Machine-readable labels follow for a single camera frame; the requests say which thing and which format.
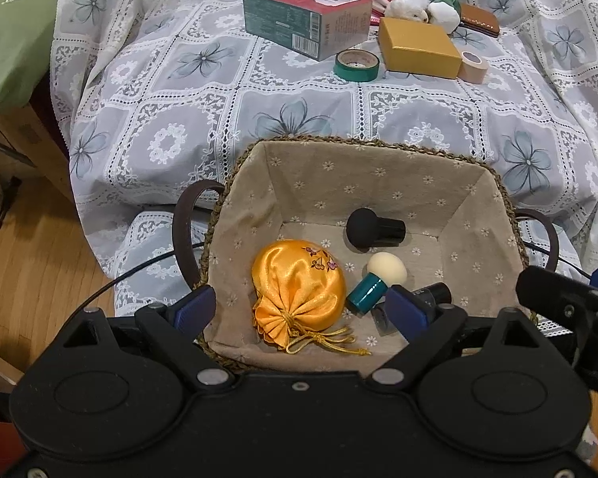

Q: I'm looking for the beige tape roll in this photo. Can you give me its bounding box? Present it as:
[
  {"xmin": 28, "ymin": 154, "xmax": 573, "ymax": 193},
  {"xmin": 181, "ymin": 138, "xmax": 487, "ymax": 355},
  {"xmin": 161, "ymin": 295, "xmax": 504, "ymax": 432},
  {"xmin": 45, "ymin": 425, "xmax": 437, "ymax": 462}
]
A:
[{"xmin": 457, "ymin": 51, "xmax": 490, "ymax": 85}]

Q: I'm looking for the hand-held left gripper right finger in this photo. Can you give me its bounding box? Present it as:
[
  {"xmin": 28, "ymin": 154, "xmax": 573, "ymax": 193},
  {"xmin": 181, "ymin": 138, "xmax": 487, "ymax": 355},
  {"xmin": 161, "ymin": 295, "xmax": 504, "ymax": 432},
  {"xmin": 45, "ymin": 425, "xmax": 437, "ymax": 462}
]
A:
[{"xmin": 366, "ymin": 285, "xmax": 577, "ymax": 393}]

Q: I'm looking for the teal-handled beige makeup sponge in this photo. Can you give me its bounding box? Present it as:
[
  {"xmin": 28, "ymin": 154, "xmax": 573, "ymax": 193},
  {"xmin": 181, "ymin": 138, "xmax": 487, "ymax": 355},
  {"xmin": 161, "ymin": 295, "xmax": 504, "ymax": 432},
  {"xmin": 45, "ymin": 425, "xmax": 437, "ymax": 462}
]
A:
[{"xmin": 346, "ymin": 252, "xmax": 408, "ymax": 315}]

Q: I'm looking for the orange satin drawstring pouch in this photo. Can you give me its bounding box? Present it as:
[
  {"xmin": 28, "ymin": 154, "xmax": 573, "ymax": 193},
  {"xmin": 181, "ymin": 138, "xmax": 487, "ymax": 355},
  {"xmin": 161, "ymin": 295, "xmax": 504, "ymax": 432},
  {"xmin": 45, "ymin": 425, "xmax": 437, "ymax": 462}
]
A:
[{"xmin": 252, "ymin": 240, "xmax": 372, "ymax": 357}]

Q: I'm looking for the black labelled bottle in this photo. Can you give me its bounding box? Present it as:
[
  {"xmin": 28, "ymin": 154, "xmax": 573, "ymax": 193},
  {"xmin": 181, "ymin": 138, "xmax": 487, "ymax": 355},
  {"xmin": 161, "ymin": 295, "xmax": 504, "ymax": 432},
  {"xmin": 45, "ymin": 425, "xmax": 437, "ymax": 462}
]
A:
[{"xmin": 369, "ymin": 282, "xmax": 453, "ymax": 337}]

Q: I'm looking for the brown leather case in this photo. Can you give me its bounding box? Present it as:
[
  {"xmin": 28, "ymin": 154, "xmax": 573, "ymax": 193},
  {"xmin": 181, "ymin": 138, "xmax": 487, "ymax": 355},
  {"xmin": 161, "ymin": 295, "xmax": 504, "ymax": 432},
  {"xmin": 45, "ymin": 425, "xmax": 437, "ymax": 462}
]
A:
[{"xmin": 458, "ymin": 2, "xmax": 500, "ymax": 37}]

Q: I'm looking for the green tape roll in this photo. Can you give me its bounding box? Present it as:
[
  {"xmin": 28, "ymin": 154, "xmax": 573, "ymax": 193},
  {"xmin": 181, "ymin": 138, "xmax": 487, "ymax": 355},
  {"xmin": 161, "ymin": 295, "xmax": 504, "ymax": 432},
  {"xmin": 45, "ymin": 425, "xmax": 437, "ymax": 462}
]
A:
[{"xmin": 334, "ymin": 50, "xmax": 381, "ymax": 82}]

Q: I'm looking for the white plush toy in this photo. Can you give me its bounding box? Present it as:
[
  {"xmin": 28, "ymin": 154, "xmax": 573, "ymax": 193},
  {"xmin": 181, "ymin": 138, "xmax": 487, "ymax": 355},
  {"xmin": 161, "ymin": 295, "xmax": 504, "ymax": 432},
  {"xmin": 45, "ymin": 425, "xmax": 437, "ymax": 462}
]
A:
[{"xmin": 384, "ymin": 0, "xmax": 431, "ymax": 23}]

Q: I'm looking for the fabric-lined woven basket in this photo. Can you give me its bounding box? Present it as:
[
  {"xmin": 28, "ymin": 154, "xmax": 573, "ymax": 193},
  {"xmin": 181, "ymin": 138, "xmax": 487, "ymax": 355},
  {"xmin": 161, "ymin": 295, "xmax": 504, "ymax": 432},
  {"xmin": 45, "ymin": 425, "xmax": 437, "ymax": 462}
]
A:
[{"xmin": 173, "ymin": 135, "xmax": 561, "ymax": 374}]

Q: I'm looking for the black stand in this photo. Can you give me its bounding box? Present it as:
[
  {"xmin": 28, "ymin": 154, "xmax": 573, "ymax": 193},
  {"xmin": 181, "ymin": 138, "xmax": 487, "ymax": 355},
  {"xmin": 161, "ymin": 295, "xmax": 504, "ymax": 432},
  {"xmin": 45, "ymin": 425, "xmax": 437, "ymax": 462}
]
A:
[{"xmin": 0, "ymin": 124, "xmax": 37, "ymax": 231}]

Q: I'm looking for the black cable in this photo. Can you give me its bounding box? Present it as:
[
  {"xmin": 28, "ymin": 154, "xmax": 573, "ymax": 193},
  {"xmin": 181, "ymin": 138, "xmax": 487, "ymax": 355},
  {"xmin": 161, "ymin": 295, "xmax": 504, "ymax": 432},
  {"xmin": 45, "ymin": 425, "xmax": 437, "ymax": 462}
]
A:
[
  {"xmin": 72, "ymin": 243, "xmax": 207, "ymax": 312},
  {"xmin": 522, "ymin": 240, "xmax": 593, "ymax": 278}
]

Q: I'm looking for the red and green carton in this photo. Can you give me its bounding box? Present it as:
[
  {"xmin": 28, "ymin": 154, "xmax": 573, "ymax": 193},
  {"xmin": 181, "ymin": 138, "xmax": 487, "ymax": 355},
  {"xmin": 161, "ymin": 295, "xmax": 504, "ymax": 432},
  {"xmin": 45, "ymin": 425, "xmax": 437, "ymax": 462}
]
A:
[{"xmin": 242, "ymin": 0, "xmax": 374, "ymax": 62}]

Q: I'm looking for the green printed pillow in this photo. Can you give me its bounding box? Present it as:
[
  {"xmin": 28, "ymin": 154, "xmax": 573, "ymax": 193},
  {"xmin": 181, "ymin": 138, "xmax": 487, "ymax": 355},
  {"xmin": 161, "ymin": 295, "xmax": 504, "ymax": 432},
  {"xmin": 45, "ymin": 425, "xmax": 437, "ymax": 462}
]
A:
[{"xmin": 0, "ymin": 0, "xmax": 68, "ymax": 108}]

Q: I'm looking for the grey floral lace cloth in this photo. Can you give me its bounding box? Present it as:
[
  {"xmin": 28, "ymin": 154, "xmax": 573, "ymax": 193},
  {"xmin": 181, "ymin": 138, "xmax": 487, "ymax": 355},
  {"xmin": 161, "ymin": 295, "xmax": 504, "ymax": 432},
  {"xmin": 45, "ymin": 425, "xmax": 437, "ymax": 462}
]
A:
[{"xmin": 50, "ymin": 0, "xmax": 598, "ymax": 339}]

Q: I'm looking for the yellow cardboard box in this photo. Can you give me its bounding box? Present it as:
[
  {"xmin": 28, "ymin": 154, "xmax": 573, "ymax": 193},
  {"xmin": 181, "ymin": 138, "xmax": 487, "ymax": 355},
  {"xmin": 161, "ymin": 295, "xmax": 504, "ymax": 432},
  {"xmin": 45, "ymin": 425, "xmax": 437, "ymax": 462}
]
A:
[{"xmin": 378, "ymin": 16, "xmax": 463, "ymax": 79}]

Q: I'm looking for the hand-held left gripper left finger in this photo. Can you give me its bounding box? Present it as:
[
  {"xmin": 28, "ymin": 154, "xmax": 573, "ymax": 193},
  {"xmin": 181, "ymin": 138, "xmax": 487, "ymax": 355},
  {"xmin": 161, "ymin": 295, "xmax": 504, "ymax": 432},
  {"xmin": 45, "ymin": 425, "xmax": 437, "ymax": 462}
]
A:
[{"xmin": 59, "ymin": 286, "xmax": 237, "ymax": 392}]

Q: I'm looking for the black makeup sponge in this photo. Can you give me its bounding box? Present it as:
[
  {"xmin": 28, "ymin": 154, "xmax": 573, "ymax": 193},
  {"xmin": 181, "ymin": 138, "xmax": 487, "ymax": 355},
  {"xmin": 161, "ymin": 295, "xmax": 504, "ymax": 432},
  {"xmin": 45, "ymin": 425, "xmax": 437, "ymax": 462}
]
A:
[{"xmin": 345, "ymin": 208, "xmax": 407, "ymax": 252}]

